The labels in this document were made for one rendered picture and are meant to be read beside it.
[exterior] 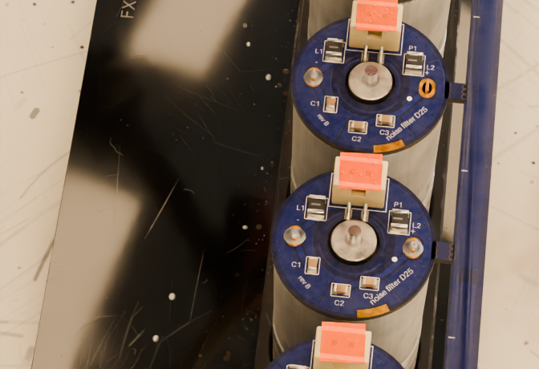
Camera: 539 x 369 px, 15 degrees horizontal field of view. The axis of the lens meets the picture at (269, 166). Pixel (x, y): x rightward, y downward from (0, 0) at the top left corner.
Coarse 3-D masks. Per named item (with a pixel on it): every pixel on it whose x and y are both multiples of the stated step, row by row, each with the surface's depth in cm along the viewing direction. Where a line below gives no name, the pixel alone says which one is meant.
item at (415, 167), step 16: (368, 64) 32; (352, 80) 32; (384, 80) 32; (352, 96) 32; (368, 96) 32; (384, 96) 32; (304, 128) 32; (304, 144) 33; (320, 144) 32; (416, 144) 32; (432, 144) 33; (304, 160) 33; (320, 160) 33; (384, 160) 32; (400, 160) 32; (416, 160) 33; (432, 160) 34; (304, 176) 34; (400, 176) 33; (416, 176) 33; (432, 176) 34; (416, 192) 34
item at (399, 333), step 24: (336, 240) 31; (360, 240) 31; (360, 264) 31; (288, 312) 32; (312, 312) 31; (408, 312) 31; (288, 336) 32; (312, 336) 32; (384, 336) 31; (408, 336) 32; (408, 360) 33
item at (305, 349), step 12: (288, 348) 30; (300, 348) 30; (312, 348) 30; (372, 348) 30; (276, 360) 30; (288, 360) 30; (300, 360) 30; (312, 360) 30; (372, 360) 30; (384, 360) 30; (396, 360) 30
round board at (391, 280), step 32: (320, 192) 31; (288, 224) 31; (320, 224) 31; (384, 224) 31; (416, 224) 31; (288, 256) 31; (320, 256) 31; (384, 256) 31; (288, 288) 31; (320, 288) 31; (352, 288) 31; (384, 288) 31; (416, 288) 31; (352, 320) 31
